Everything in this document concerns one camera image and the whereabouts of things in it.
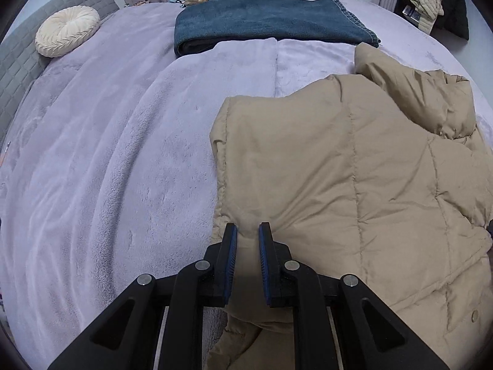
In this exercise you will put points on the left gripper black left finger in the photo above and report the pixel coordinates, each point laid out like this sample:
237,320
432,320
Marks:
225,265

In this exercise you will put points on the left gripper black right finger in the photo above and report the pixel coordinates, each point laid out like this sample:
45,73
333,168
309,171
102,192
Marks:
273,256

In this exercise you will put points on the beige puffer jacket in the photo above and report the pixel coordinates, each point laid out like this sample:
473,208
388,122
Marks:
382,173

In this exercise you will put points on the lavender plush bed blanket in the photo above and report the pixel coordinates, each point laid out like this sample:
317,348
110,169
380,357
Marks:
110,172

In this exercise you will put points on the folded blue denim jeans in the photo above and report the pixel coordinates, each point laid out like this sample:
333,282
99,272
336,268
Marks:
201,27

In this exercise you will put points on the round cream pleated pillow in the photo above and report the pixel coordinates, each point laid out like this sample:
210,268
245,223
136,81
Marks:
66,30

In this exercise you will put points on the grey quilted headboard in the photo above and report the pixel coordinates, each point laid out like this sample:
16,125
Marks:
21,64

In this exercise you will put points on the beige striped hanging garment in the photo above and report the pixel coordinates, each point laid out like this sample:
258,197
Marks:
424,13

